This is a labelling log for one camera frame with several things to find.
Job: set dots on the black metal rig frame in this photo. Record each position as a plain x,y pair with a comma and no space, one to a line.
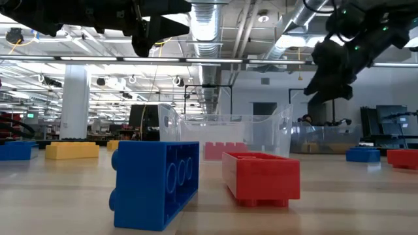
295,89

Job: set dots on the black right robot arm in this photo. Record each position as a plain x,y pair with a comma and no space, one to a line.
369,32

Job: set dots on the clear plastic bin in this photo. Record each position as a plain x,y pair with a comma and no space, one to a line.
326,134
267,137

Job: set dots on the yellow toy brick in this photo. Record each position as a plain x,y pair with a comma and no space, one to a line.
113,145
72,151
341,148

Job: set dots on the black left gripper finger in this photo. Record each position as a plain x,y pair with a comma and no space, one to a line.
168,29
163,6

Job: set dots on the grey wall vent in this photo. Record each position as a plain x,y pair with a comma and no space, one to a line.
265,81

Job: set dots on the black cabinet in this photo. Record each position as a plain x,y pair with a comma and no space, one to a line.
151,117

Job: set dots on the red toy brick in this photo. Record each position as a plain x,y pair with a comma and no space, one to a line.
403,159
261,182

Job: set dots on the white translucent plastic bin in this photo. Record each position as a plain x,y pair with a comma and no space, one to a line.
209,132

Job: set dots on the long ceiling light strip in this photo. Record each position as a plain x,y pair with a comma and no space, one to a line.
98,59

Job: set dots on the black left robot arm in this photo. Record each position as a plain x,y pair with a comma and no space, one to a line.
65,13

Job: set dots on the slanted silver ventilation duct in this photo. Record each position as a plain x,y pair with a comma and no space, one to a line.
303,13

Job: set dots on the blue toy brick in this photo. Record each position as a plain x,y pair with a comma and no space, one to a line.
140,182
362,155
16,151

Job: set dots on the black monitor rack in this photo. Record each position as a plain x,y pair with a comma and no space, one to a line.
388,120

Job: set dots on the red storage rack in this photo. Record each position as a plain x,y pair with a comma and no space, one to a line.
5,132

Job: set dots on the black ceiling device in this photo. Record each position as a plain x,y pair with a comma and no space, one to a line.
14,35

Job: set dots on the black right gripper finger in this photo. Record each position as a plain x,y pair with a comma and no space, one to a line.
336,94
320,86

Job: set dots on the person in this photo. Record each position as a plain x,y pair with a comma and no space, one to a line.
307,119

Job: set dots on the green exit sign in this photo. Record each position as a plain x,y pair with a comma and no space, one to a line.
30,115

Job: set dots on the round ceiling detector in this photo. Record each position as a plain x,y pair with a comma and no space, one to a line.
263,18

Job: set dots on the large spiral ventilation duct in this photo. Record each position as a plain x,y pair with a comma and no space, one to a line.
205,32

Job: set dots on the white building pillar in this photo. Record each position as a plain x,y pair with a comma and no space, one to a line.
75,104

